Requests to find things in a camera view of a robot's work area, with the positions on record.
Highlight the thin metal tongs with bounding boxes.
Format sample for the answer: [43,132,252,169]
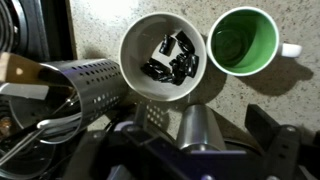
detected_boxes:
[0,128,46,167]

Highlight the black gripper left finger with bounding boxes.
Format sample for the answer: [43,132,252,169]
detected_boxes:
[114,102,150,134]

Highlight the flat metal spatula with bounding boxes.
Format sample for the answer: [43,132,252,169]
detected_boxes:
[0,82,52,101]

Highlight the wooden spatula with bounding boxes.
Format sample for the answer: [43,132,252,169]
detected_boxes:
[0,51,73,88]

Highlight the white mug green interior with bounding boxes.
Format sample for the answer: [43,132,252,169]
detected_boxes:
[206,5,304,78]

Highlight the perforated steel utensil holder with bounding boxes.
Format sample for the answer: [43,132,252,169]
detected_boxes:
[9,58,129,145]

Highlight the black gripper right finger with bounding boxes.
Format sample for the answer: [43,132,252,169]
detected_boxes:
[244,103,303,169]

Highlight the black electric coil stove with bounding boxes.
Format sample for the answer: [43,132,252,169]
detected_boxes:
[0,0,76,63]

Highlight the metal utensil loop handle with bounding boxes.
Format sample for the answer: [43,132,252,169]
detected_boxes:
[35,111,83,132]

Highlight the grey ceramic bowl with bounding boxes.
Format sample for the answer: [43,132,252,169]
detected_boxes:
[118,12,208,103]

